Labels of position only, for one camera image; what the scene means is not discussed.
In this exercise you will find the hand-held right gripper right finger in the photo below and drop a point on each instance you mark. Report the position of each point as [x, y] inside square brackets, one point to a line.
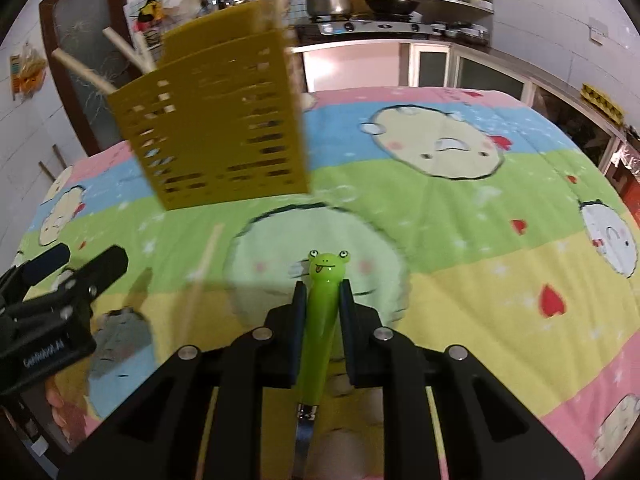
[347, 340]

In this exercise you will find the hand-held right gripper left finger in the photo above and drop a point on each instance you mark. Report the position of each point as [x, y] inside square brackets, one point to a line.
[300, 340]

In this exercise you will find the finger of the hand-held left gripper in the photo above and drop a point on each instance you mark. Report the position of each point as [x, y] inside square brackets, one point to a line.
[105, 270]
[47, 260]

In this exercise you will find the yellow perforated utensil holder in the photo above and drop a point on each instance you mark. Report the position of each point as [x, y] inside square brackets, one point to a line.
[220, 125]

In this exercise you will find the colourful cartoon printed blanket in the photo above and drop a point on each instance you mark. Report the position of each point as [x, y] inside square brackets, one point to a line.
[475, 240]

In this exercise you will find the hanging orange bag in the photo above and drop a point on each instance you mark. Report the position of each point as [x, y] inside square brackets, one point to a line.
[27, 72]

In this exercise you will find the brown frosted glass door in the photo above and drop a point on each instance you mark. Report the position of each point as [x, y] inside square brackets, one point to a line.
[75, 25]

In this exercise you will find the yellow and black cloth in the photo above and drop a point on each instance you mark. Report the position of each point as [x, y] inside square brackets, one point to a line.
[149, 17]

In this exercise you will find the pink stove cabinet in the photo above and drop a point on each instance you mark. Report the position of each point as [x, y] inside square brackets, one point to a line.
[350, 65]

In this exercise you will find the kitchen counter cabinet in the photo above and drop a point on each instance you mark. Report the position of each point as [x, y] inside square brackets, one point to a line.
[432, 62]

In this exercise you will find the gas stove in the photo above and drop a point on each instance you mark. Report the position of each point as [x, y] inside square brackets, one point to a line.
[370, 26]

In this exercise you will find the red foil package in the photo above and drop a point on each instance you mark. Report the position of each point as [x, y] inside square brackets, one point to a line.
[627, 170]

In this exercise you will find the silver cooking pot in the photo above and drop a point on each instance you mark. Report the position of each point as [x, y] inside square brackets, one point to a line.
[327, 4]

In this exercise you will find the black wok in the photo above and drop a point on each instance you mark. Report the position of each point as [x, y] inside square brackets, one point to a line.
[392, 6]

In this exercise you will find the yellow egg tray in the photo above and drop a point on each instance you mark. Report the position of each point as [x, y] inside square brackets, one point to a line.
[602, 102]

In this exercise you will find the metal kitchen shelf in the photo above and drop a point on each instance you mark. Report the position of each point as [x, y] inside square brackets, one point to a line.
[450, 1]

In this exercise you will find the wooden sticks against wall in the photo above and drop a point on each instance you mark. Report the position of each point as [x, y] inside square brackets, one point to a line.
[52, 162]

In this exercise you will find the white wall socket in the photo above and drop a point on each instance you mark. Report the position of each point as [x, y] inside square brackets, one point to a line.
[599, 29]

